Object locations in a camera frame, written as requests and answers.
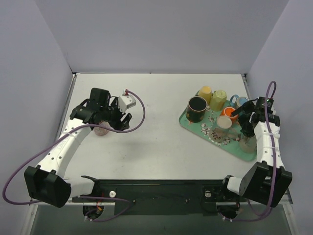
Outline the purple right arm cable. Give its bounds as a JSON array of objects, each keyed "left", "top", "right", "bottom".
[{"left": 219, "top": 80, "right": 281, "bottom": 222}]

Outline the orange mug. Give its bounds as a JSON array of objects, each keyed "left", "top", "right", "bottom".
[{"left": 220, "top": 106, "right": 239, "bottom": 124}]

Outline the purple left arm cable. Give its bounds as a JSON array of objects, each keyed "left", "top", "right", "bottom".
[{"left": 2, "top": 90, "right": 147, "bottom": 222}]

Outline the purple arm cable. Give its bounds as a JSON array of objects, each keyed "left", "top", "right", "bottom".
[
  {"left": 2, "top": 90, "right": 147, "bottom": 222},
  {"left": 219, "top": 80, "right": 281, "bottom": 222}
]

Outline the lime green faceted mug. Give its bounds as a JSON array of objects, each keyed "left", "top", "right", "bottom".
[{"left": 209, "top": 90, "right": 227, "bottom": 111}]

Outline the cream cat cartoon mug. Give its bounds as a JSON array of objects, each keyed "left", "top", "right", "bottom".
[{"left": 239, "top": 136, "right": 257, "bottom": 153}]

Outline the black mug with red interior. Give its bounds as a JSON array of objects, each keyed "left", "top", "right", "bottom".
[{"left": 186, "top": 96, "right": 208, "bottom": 123}]

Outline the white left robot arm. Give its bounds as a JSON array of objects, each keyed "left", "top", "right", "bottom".
[{"left": 24, "top": 88, "right": 136, "bottom": 208}]

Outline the green floral tray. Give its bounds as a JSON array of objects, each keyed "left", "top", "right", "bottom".
[{"left": 179, "top": 107, "right": 257, "bottom": 162}]

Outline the yellow mug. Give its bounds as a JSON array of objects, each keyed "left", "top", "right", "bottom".
[{"left": 198, "top": 86, "right": 212, "bottom": 104}]

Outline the blue butterfly mug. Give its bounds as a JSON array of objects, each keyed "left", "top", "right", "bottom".
[{"left": 229, "top": 94, "right": 249, "bottom": 109}]

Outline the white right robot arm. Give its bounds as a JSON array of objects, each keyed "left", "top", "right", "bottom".
[{"left": 218, "top": 96, "right": 292, "bottom": 208}]

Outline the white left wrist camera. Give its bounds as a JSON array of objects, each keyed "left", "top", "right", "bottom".
[{"left": 118, "top": 94, "right": 136, "bottom": 114}]

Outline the cream mug with sea print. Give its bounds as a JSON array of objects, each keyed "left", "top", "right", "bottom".
[{"left": 209, "top": 116, "right": 239, "bottom": 143}]

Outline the pink patterned mug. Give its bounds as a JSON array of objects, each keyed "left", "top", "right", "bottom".
[{"left": 93, "top": 121, "right": 110, "bottom": 136}]

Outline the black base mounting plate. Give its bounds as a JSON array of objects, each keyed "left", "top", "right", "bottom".
[{"left": 73, "top": 178, "right": 245, "bottom": 215}]

